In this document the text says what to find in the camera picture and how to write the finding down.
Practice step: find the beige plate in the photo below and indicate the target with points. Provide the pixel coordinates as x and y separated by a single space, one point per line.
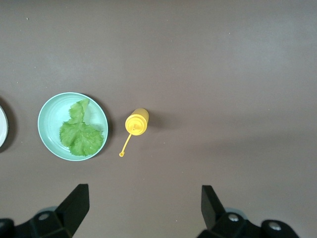
2 126

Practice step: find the mint green plate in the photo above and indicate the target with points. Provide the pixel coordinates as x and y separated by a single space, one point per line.
52 111

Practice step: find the yellow mustard squeeze bottle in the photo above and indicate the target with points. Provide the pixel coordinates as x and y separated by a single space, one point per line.
138 121

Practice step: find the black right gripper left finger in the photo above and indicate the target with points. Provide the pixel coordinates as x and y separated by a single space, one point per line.
74 205

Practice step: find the green lettuce leaf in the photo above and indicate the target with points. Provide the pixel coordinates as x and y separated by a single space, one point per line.
79 136

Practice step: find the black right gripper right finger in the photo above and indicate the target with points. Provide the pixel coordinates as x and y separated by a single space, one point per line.
213 208

